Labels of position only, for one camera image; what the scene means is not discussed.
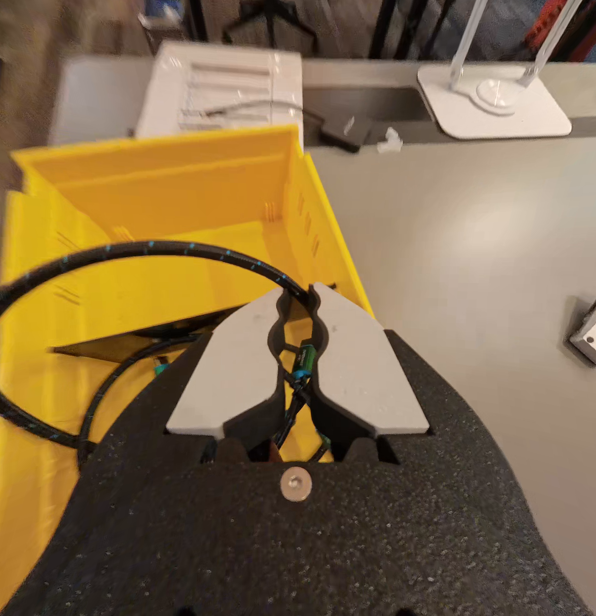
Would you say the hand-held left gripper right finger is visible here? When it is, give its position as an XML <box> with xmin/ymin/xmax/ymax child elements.
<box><xmin>307</xmin><ymin>282</ymin><xmax>431</xmax><ymax>437</ymax></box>

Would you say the thin black hub cable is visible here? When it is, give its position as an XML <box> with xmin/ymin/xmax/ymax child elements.
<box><xmin>204</xmin><ymin>98</ymin><xmax>327</xmax><ymax>127</ymax></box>

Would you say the small white plastic piece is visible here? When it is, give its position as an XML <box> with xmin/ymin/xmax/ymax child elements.
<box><xmin>376</xmin><ymin>126</ymin><xmax>404</xmax><ymax>156</ymax></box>

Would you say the white desk stand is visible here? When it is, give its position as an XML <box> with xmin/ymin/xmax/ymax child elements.
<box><xmin>417</xmin><ymin>0</ymin><xmax>583</xmax><ymax>140</ymax></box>

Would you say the laminated instruction sheet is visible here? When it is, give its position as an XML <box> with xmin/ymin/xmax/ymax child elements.
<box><xmin>134</xmin><ymin>41</ymin><xmax>304</xmax><ymax>151</ymax></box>

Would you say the yellow plastic bin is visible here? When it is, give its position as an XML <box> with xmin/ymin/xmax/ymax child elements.
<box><xmin>0</xmin><ymin>124</ymin><xmax>375</xmax><ymax>616</ymax></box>

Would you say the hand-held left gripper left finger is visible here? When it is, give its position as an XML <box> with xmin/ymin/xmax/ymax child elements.
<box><xmin>165</xmin><ymin>288</ymin><xmax>287</xmax><ymax>440</ymax></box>

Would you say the grey metal box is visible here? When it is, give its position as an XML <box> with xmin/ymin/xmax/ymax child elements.
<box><xmin>568</xmin><ymin>288</ymin><xmax>596</xmax><ymax>367</ymax></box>

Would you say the black port hub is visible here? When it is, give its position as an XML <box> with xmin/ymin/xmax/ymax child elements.
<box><xmin>319</xmin><ymin>115</ymin><xmax>374</xmax><ymax>154</ymax></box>

